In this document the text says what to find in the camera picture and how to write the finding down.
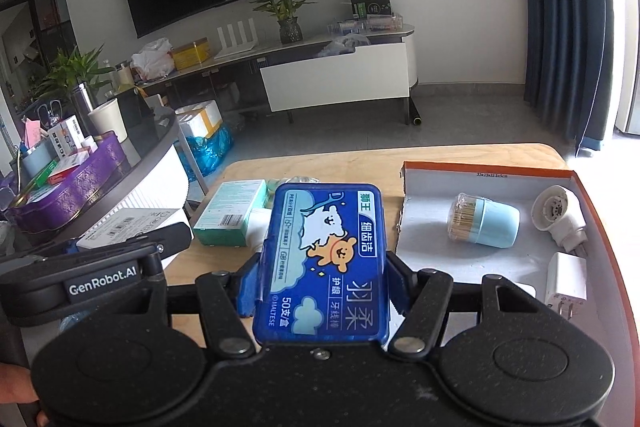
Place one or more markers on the pink sticky notes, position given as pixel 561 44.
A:
pixel 32 132

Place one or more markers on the white plastic bag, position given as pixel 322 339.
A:
pixel 152 59

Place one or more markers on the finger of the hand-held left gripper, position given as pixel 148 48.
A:
pixel 172 237

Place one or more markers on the white orange medicine box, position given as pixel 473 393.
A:
pixel 67 137

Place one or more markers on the blue plastic bag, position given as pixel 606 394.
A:
pixel 205 154

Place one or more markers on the white yellow carton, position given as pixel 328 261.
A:
pixel 200 119

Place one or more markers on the bamboo plant in steel cup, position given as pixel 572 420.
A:
pixel 75 72

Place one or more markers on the black tube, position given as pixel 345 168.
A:
pixel 415 113

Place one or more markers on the dark display cabinet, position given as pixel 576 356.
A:
pixel 35 37

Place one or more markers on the clear plastic box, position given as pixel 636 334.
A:
pixel 365 27

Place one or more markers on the white paper cup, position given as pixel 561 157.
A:
pixel 107 119

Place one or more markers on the white round night light plug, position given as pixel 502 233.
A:
pixel 555 207

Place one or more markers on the teal box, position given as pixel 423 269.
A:
pixel 225 212

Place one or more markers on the white router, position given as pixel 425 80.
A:
pixel 235 42

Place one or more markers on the yellow box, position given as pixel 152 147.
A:
pixel 190 54

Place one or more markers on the blue curtain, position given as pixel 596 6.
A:
pixel 565 22

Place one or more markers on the red box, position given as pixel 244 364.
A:
pixel 70 167

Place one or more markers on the purple tin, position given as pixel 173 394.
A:
pixel 85 182

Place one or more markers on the blue toothpick holder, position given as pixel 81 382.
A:
pixel 492 222

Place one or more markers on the black green box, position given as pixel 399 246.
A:
pixel 370 4

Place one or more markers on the white barcode box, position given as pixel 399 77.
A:
pixel 130 224

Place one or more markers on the round dark side table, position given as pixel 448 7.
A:
pixel 150 157

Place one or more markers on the grey plastic bag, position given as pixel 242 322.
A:
pixel 345 44

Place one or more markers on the white television stand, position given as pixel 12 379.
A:
pixel 340 77

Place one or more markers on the blue floss pick box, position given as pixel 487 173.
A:
pixel 320 257

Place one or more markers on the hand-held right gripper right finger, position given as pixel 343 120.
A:
pixel 400 282

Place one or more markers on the potted plant in dark vase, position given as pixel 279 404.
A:
pixel 290 29

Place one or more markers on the person's left hand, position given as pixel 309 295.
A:
pixel 17 382

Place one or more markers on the grey blue container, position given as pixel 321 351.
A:
pixel 36 159

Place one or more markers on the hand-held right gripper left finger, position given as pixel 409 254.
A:
pixel 247 287

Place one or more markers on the small white cube charger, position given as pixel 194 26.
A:
pixel 525 292

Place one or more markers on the orange cardboard box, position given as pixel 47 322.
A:
pixel 475 262

